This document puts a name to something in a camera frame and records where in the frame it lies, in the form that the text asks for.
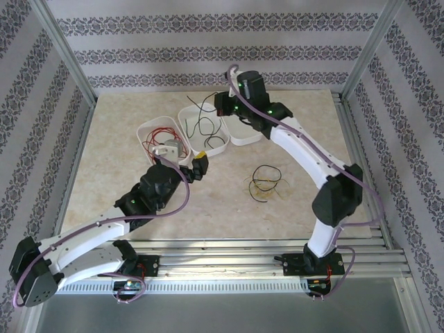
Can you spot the white plastic tray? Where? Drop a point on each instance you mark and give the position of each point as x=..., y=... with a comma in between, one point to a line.
x=243, y=137
x=173, y=121
x=199, y=144

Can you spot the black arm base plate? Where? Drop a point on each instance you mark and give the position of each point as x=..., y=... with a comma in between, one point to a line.
x=151, y=265
x=295, y=265

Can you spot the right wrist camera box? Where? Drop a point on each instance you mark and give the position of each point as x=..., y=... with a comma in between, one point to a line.
x=251, y=85

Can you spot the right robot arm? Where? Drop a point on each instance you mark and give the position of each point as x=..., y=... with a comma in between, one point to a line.
x=301, y=152

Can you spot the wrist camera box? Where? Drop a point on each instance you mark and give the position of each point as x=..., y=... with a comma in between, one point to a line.
x=170, y=151
x=251, y=85

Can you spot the grey metal panel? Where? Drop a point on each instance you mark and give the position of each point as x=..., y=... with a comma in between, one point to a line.
x=222, y=315

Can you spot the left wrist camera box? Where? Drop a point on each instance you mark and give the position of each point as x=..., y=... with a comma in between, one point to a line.
x=170, y=151

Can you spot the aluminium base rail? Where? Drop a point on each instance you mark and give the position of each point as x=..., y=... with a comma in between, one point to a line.
x=222, y=258

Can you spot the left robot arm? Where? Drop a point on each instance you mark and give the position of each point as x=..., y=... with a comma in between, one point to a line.
x=86, y=232

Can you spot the aluminium frame post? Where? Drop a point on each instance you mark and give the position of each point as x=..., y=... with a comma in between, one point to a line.
x=371, y=45
x=69, y=59

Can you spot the small green circuit board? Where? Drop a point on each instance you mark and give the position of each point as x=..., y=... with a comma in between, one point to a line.
x=317, y=285
x=130, y=284

